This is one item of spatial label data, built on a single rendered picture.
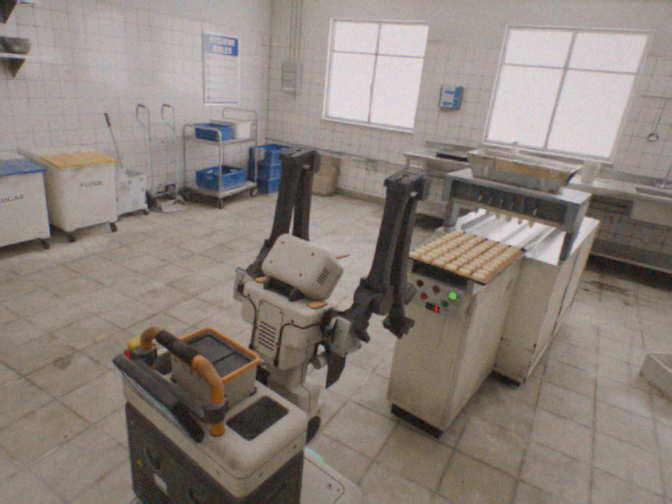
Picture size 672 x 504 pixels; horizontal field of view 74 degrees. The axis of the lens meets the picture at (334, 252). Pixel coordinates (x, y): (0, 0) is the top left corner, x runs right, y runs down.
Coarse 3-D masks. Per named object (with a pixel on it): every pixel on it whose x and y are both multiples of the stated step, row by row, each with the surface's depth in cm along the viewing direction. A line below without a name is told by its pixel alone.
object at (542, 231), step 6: (540, 228) 273; (546, 228) 277; (552, 228) 296; (534, 234) 260; (540, 234) 268; (522, 240) 247; (528, 240) 248; (534, 240) 259; (522, 246) 238; (528, 246) 250; (468, 282) 187; (474, 282) 186; (468, 288) 189; (474, 288) 188; (480, 288) 196; (468, 294) 189
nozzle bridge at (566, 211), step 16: (448, 176) 258; (464, 176) 256; (448, 192) 260; (464, 192) 263; (496, 192) 252; (512, 192) 238; (528, 192) 233; (576, 192) 244; (448, 208) 274; (480, 208) 254; (496, 208) 249; (528, 208) 243; (544, 208) 238; (560, 208) 233; (576, 208) 221; (448, 224) 276; (544, 224) 235; (560, 224) 231; (576, 224) 232; (560, 256) 241
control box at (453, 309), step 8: (416, 280) 203; (424, 280) 201; (432, 280) 200; (416, 288) 204; (424, 288) 202; (440, 288) 197; (448, 288) 194; (456, 288) 194; (416, 296) 205; (432, 296) 200; (440, 296) 198; (448, 296) 195; (456, 296) 193; (464, 296) 193; (424, 304) 204; (432, 304) 201; (440, 304) 199; (448, 304) 196; (456, 304) 194; (440, 312) 200; (448, 312) 197; (456, 312) 195; (456, 320) 196
